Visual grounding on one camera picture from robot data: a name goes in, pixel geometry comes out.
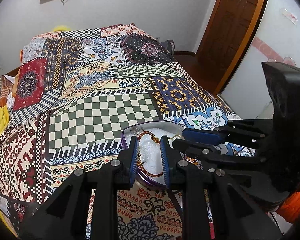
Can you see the purple heart-shaped tin box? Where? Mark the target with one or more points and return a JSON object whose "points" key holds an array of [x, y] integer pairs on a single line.
{"points": [[150, 171]]}

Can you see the yellow round object behind bed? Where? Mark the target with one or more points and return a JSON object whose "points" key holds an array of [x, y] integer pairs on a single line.
{"points": [[61, 28]]}

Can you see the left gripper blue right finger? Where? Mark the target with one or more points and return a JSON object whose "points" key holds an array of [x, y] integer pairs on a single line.
{"points": [[214, 205]]}

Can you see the brown wooden wardrobe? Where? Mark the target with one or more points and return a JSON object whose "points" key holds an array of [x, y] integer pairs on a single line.
{"points": [[222, 46]]}

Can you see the dark bag on floor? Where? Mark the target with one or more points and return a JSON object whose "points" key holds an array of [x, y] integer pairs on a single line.
{"points": [[169, 46]]}

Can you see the colourful patchwork bed cover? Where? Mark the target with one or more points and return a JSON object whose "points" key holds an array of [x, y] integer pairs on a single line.
{"points": [[74, 94]]}

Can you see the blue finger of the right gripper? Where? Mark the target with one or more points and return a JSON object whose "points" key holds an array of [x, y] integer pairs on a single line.
{"points": [[199, 151], [203, 136]]}

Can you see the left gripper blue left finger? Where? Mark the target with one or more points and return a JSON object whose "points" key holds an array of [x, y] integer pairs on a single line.
{"points": [[64, 215]]}

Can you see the white sliding wardrobe door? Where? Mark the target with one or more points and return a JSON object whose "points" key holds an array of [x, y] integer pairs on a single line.
{"points": [[277, 40]]}

